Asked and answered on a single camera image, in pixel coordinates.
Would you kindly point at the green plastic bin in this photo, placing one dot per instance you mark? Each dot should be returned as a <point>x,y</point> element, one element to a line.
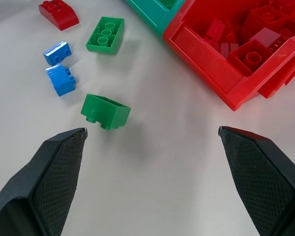
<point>153,11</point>

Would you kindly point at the red sloped toy brick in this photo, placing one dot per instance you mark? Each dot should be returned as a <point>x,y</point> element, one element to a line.
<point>266,37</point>

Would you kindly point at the long green toy brick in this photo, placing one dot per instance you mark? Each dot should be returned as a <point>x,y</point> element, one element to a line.
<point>105,35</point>

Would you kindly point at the flat blue toy brick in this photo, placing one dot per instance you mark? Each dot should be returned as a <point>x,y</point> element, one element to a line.
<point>56,53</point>

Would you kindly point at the curved blue toy brick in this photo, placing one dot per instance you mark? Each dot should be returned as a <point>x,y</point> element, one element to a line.
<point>60,79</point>

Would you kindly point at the square green toy brick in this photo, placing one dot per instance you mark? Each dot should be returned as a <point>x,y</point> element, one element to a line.
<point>104,111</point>

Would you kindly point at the large red toy brick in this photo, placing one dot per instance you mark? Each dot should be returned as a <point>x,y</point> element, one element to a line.
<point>265,17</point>

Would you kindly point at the red plastic bin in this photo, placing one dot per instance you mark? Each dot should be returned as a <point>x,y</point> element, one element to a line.
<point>211,61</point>

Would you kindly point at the small red toy brick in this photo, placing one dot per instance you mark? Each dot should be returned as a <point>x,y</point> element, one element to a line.
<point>216,29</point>

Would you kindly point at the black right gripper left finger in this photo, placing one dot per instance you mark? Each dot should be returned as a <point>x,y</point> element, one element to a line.
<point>39,182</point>

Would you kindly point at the red curved toy brick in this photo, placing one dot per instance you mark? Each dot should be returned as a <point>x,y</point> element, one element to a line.
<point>60,14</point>

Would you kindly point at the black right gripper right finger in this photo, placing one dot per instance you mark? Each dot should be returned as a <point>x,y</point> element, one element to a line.
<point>260,177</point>

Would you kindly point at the square red toy brick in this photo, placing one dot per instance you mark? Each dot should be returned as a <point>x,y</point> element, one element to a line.
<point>250,57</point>

